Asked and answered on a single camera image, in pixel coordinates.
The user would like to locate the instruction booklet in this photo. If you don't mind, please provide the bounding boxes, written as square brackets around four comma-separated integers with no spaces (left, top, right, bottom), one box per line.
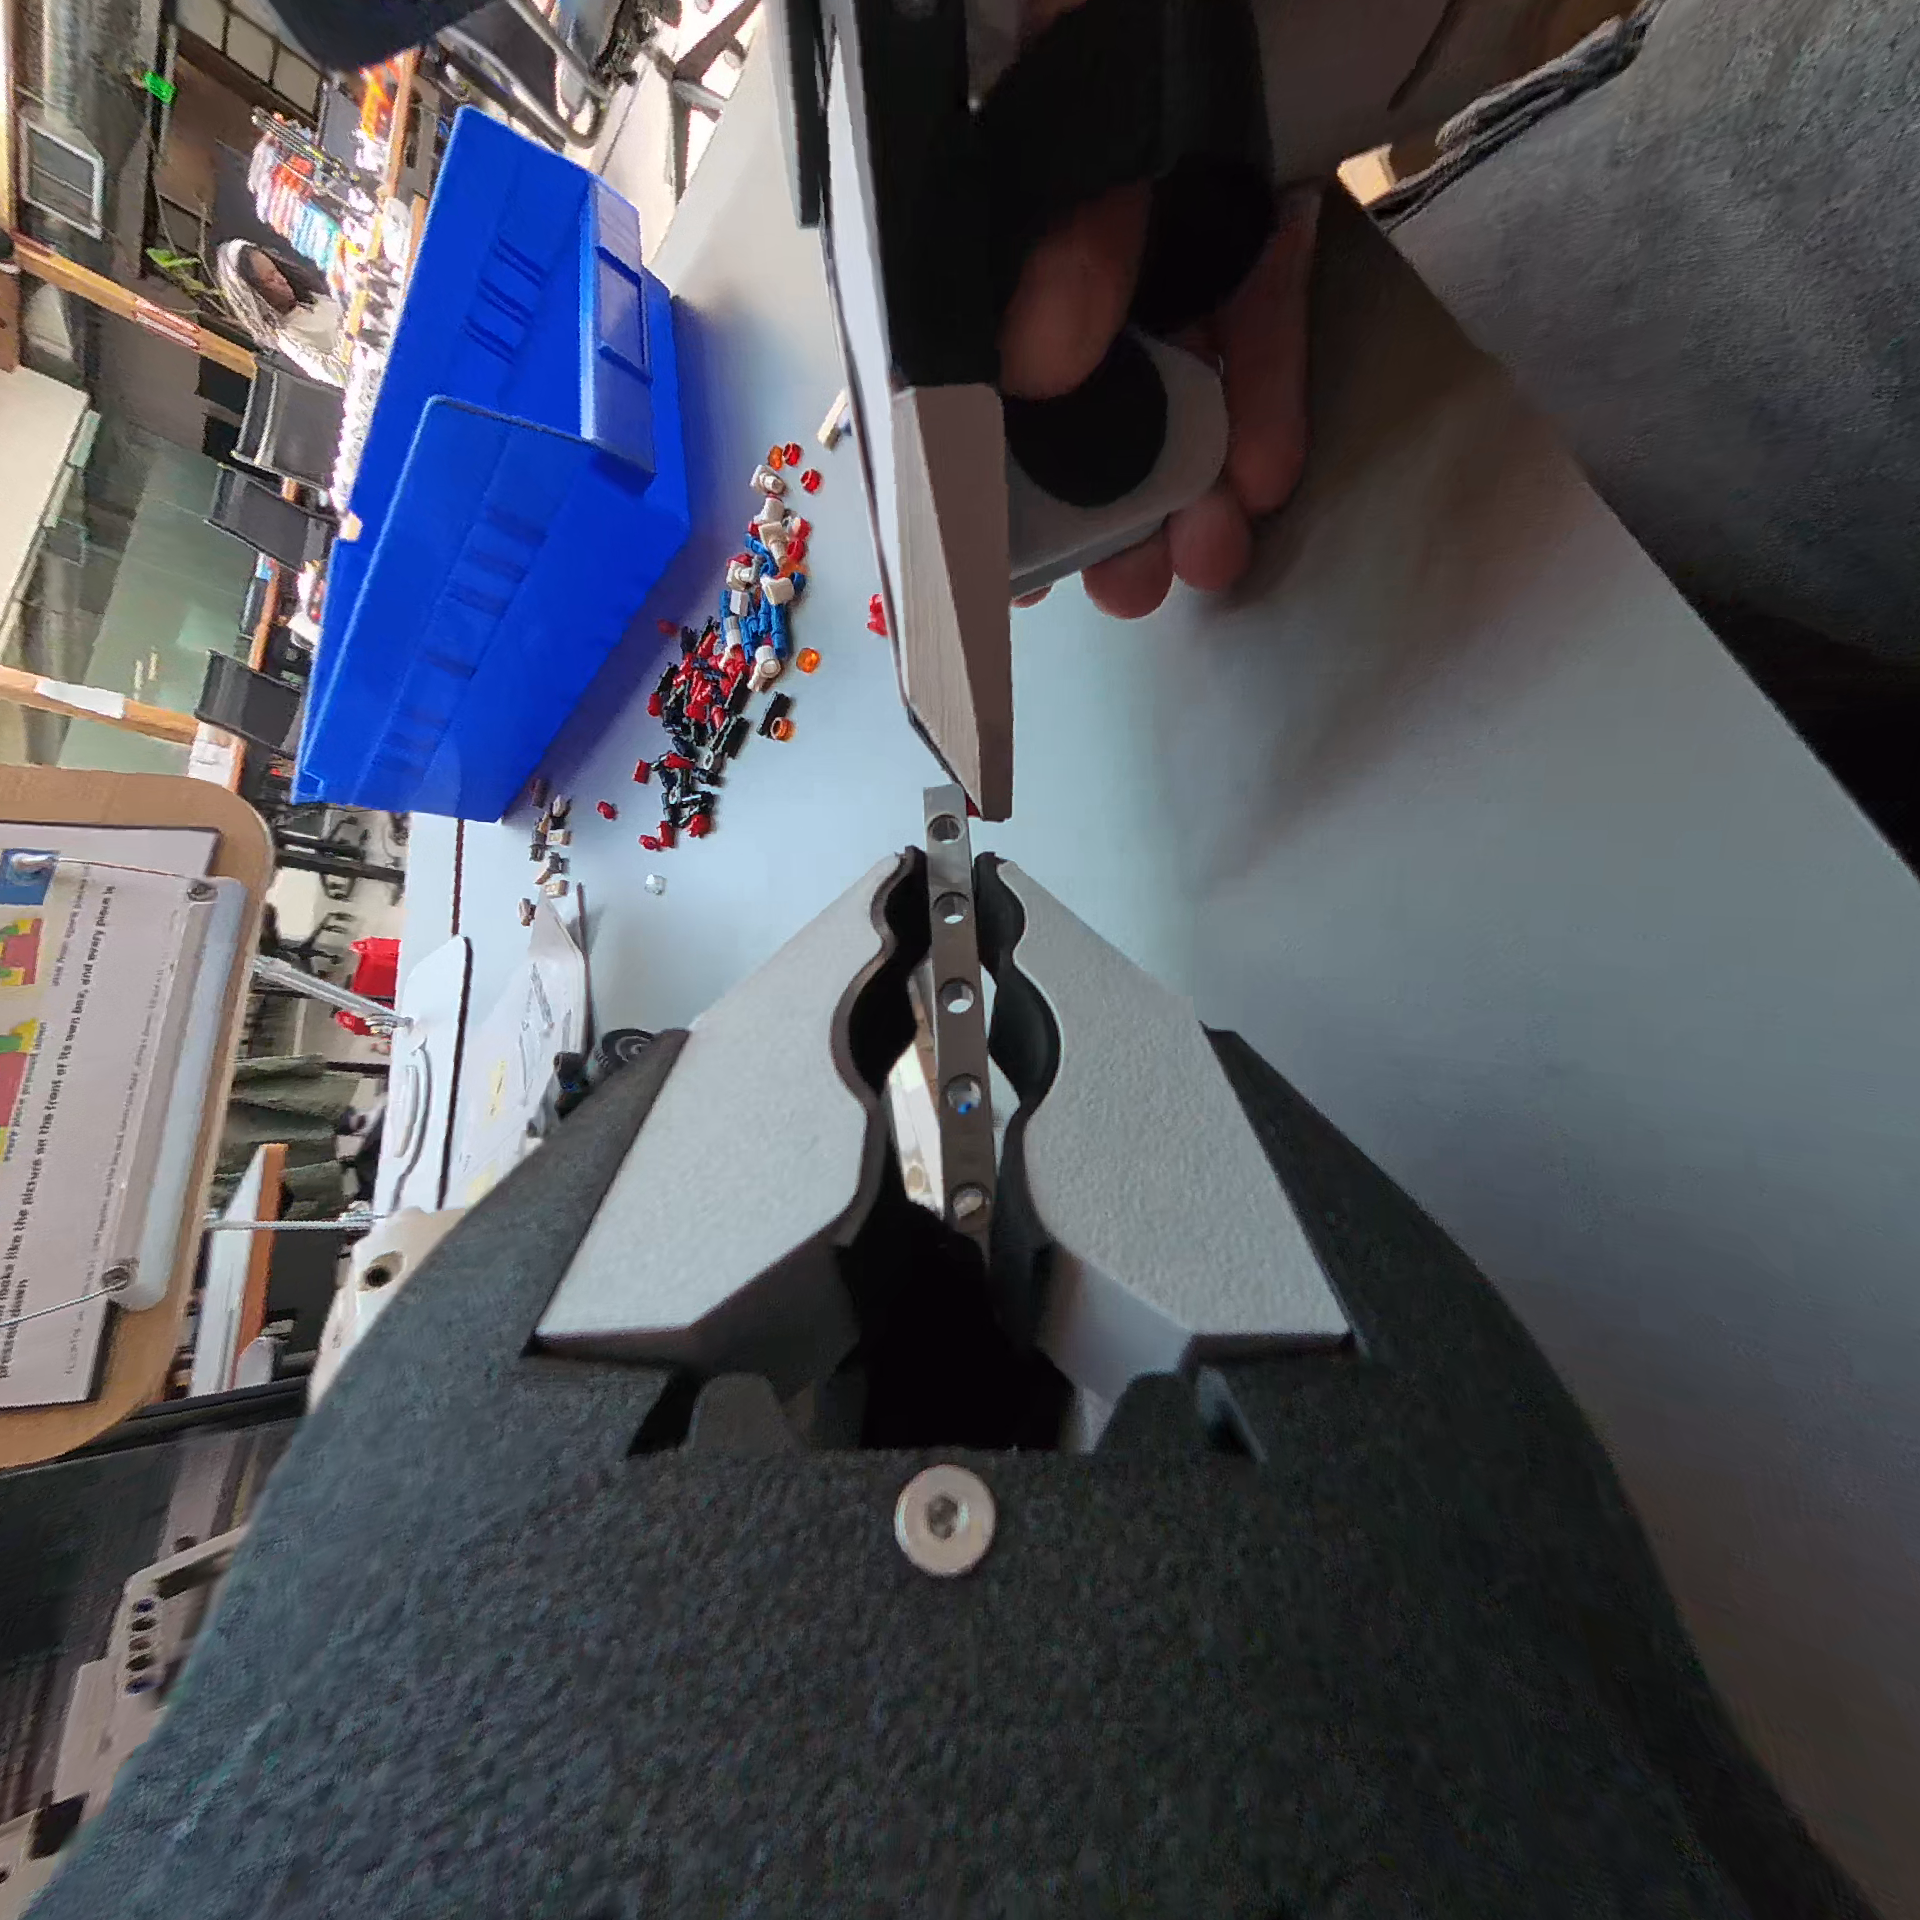
[457,896,597,1163]

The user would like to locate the person's right hand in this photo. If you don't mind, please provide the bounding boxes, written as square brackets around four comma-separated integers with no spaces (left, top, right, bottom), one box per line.
[996,181,1328,623]

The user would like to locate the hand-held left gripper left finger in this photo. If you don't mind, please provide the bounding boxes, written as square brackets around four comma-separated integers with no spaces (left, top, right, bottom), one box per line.
[534,848,922,1445]

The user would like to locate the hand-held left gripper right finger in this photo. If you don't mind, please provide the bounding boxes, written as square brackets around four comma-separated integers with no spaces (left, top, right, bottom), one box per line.
[972,855,1356,1445]

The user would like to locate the person's grey pants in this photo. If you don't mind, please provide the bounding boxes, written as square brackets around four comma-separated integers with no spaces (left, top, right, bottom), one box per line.
[1376,0,1920,676]

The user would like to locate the blue plastic bin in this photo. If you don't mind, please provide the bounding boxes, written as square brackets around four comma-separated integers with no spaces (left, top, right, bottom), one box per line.
[292,106,694,826]

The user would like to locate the cluster of grey lego tiles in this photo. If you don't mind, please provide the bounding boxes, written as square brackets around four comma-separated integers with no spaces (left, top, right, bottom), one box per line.
[516,791,584,920]

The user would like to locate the wooden framed sign stand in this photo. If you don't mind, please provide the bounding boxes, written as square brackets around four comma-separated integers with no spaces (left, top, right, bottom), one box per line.
[0,766,479,1470]

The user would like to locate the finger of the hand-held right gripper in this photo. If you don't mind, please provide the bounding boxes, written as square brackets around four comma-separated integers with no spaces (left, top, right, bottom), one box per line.
[892,381,1016,826]

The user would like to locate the grey lego beam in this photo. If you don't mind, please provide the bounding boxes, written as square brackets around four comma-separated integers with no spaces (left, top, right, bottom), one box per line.
[920,783,1000,1251]

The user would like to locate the lego set box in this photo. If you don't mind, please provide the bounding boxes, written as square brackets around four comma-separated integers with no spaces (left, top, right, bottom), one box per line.
[0,1416,309,1876]

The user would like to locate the pile of small lego pieces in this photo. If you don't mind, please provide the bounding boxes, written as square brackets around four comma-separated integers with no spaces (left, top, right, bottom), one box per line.
[597,394,893,859]

